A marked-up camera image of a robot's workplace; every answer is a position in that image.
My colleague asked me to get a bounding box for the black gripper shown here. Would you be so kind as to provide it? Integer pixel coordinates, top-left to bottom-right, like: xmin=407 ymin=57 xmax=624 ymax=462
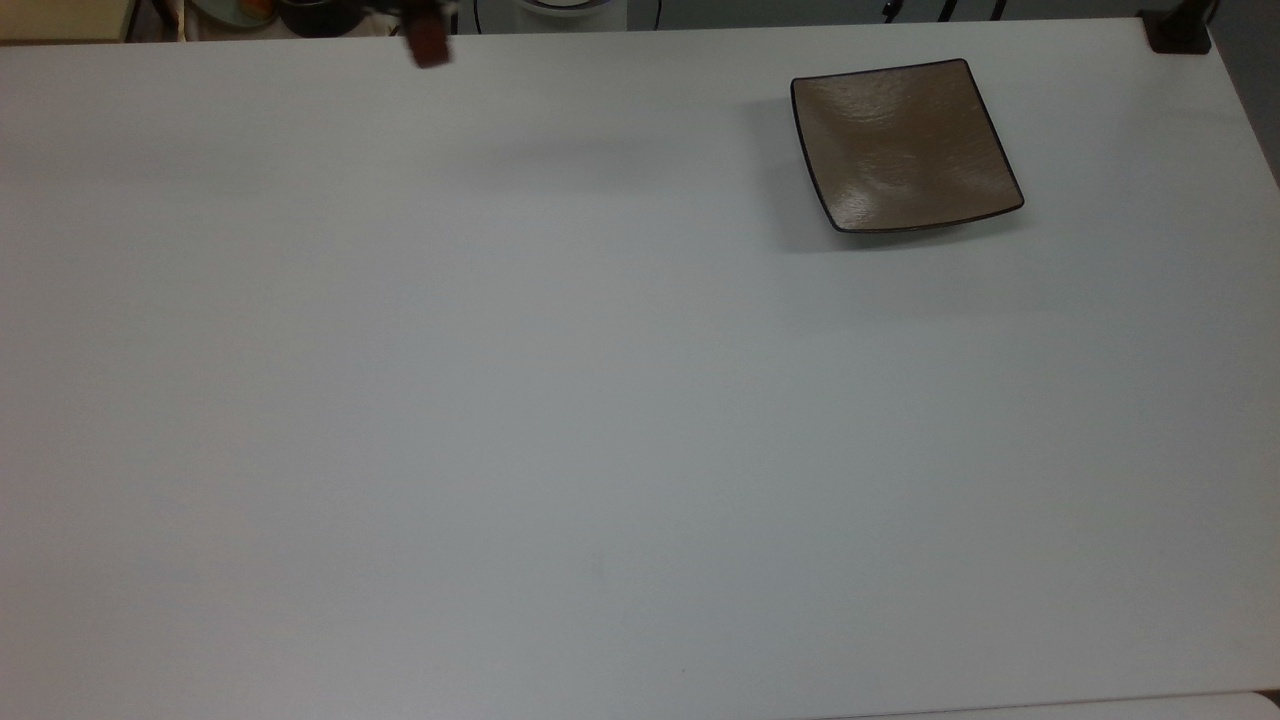
xmin=365 ymin=0 xmax=461 ymax=41

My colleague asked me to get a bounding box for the dark round pot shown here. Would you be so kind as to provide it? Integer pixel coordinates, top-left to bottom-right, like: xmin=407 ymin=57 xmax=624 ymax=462
xmin=280 ymin=0 xmax=367 ymax=39

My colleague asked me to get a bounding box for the square brown ceramic plate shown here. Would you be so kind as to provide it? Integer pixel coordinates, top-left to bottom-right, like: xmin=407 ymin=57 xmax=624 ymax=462
xmin=790 ymin=58 xmax=1026 ymax=235

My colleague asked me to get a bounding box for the pale bowl with orange content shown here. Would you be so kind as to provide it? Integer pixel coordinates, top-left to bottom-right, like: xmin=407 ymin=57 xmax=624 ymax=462
xmin=188 ymin=0 xmax=281 ymax=30

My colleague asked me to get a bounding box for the light wooden board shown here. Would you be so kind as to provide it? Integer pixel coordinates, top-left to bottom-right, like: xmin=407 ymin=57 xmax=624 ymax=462
xmin=0 ymin=0 xmax=137 ymax=44

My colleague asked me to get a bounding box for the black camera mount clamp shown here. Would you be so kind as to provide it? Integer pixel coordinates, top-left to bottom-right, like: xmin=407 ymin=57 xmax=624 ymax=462
xmin=1143 ymin=0 xmax=1214 ymax=55

